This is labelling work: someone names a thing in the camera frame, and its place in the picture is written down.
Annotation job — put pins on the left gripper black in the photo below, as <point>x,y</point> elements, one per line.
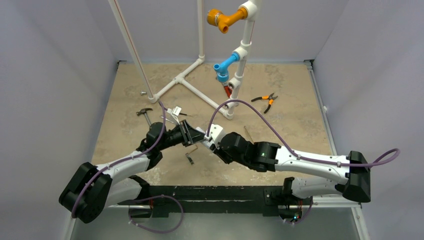
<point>187,132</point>

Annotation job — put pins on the white remote control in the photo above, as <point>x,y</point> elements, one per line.
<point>209,144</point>

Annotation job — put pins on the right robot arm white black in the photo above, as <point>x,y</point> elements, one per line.
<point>345,175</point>

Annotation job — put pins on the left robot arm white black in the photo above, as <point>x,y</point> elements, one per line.
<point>94,187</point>

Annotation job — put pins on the silver allen key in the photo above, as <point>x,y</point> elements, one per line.
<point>188,155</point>

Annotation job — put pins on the small black screwdriver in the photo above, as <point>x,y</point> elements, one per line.
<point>185,114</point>

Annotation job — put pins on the yellow tape measure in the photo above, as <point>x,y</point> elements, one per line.
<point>248,134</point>

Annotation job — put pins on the small silver wrench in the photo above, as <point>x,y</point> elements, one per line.
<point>166,119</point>

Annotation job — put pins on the small hammer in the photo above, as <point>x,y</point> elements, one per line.
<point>144,112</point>

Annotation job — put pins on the blue pipe fitting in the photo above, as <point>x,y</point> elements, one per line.
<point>221,69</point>

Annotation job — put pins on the orange pipe fitting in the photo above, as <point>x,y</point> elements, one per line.
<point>216,18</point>

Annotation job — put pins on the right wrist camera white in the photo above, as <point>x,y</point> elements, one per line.
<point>216,133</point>

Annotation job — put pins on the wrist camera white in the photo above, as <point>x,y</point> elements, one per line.
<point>174,114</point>
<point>216,133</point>

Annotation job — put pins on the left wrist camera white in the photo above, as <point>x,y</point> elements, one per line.
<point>174,114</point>

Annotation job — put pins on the orange handled pliers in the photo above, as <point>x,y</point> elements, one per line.
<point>270,98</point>

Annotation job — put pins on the white PVC pipe frame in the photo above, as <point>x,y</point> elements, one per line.
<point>230,72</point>

